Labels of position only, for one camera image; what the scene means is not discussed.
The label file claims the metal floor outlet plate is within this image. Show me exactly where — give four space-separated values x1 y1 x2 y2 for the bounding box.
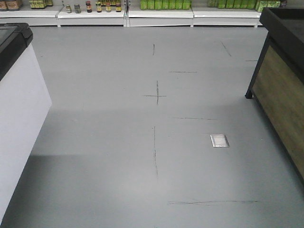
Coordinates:
210 134 229 148

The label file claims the white chest freezer black lid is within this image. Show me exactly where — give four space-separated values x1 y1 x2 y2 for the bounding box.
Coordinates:
0 23 52 217

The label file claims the black wooden produce stand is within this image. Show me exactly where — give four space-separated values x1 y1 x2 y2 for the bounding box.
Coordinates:
245 8 304 180

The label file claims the white store shelving unit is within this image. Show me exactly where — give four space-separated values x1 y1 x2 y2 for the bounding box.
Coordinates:
0 0 261 28

